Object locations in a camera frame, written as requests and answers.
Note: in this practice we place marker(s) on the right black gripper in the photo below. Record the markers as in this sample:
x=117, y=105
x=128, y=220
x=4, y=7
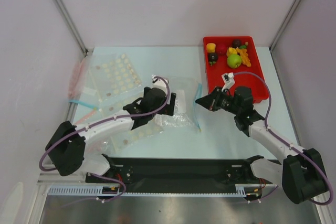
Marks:
x=217, y=100

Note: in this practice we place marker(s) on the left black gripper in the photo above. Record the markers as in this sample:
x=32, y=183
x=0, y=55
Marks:
x=168, y=109

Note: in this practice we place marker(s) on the blue zipper clear bag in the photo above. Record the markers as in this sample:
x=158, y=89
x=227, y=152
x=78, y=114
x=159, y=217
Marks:
x=187, y=90

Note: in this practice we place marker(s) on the green toy apple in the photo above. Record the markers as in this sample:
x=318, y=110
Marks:
x=234, y=61

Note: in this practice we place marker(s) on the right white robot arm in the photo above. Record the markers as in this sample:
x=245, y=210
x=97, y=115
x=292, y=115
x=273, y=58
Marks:
x=299, y=172

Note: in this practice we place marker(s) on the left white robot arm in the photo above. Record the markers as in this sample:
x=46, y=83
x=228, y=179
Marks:
x=68, y=147

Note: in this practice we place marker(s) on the dotted clear zip bag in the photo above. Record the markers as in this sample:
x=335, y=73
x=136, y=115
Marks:
x=118, y=84

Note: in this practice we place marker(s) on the dark mangosteen toy front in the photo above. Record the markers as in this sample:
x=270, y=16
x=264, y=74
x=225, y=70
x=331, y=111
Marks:
x=212, y=58

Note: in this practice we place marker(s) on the dark mangosteen toy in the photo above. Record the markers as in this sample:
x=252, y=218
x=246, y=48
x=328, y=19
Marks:
x=212, y=58
x=236, y=43

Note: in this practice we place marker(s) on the yellow toy fruit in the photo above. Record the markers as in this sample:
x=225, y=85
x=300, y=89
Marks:
x=210, y=47

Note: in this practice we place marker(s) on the red plastic tray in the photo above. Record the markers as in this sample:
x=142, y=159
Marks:
x=245, y=78

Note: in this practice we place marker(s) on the red toy fruit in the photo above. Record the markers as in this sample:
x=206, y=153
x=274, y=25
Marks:
x=221, y=49

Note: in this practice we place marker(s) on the orange toy fruit pieces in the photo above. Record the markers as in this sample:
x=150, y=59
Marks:
x=243, y=54

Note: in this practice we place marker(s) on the dark mangosteen toy back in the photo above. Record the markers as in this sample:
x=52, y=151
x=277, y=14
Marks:
x=236, y=43

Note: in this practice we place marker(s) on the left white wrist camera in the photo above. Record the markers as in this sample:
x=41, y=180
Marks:
x=159, y=82

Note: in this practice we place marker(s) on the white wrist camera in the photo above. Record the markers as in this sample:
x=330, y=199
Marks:
x=228, y=79
x=159, y=82

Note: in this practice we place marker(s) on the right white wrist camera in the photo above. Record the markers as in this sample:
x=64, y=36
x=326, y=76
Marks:
x=228, y=79

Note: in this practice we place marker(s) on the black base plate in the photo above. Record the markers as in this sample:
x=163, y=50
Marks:
x=179, y=176

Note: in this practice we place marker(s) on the white slotted cable duct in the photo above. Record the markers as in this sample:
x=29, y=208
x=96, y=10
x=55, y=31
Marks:
x=108, y=191

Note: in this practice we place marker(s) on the aluminium frame rail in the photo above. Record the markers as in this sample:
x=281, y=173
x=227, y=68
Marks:
x=79, y=180

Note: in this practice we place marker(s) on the right corner aluminium post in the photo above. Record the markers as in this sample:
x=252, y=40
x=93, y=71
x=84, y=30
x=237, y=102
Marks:
x=287, y=19

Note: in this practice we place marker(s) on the corner aluminium post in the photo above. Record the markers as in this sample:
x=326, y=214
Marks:
x=71, y=25
x=287, y=19

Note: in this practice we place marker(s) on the left corner aluminium post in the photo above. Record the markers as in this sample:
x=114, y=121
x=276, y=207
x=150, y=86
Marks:
x=71, y=25

